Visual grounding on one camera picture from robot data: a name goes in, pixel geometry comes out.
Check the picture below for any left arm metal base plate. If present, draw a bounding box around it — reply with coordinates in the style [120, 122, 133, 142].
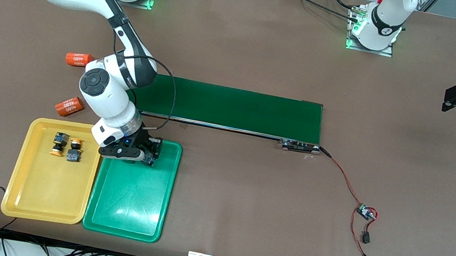
[343, 4, 401, 58]

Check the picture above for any black plug on wire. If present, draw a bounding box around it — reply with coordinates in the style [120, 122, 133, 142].
[361, 218, 376, 245]

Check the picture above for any yellow plastic tray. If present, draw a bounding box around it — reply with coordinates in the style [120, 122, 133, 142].
[0, 112, 108, 231]

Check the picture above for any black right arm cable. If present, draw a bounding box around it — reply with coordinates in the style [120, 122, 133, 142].
[99, 33, 185, 133]

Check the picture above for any orange cylinder marked 4680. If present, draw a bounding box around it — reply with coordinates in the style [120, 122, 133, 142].
[64, 50, 95, 70]
[54, 93, 86, 121]

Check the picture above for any red black motor wire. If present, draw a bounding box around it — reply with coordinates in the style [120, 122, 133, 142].
[311, 147, 376, 209]

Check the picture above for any small green circuit board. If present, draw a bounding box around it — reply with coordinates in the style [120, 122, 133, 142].
[356, 203, 380, 222]

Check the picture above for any yellow push button switch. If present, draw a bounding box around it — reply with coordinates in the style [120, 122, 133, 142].
[65, 137, 85, 164]
[50, 131, 71, 158]

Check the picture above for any green plastic tray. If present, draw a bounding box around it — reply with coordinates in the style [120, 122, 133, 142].
[81, 127, 184, 246]

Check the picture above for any green conveyor belt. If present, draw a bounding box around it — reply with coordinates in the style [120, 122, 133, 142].
[121, 67, 329, 157]

